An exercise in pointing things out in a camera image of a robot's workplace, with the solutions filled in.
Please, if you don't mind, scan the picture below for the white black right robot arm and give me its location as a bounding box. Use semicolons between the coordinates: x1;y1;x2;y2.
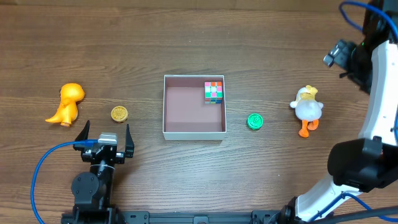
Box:
270;0;397;223

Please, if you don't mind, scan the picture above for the white plush duck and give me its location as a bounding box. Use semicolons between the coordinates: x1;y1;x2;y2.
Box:
289;85;323;138

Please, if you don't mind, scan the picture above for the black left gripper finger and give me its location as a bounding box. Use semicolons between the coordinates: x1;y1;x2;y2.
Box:
75;120;90;141
125;124;135;158

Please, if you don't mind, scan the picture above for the white box pink interior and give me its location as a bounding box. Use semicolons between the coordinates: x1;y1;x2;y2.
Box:
162;75;227;141

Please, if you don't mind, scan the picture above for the multicoloured puzzle cube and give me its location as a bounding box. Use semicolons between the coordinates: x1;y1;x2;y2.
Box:
204;82;223;104

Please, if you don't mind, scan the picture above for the green round disc toy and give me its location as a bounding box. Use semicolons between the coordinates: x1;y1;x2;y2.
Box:
247;113;264;130

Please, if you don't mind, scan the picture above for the yellow round disc toy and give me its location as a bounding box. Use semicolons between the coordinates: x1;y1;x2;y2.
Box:
111;106;129;123

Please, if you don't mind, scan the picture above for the black thick cable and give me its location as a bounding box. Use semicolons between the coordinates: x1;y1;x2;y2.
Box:
310;205;398;224

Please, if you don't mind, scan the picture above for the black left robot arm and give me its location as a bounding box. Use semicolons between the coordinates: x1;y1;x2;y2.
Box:
60;121;134;224

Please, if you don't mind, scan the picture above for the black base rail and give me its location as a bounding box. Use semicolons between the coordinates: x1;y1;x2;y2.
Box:
60;210;299;224

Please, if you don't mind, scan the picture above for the orange toy dinosaur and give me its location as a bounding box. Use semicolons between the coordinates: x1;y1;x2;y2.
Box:
45;83;85;127

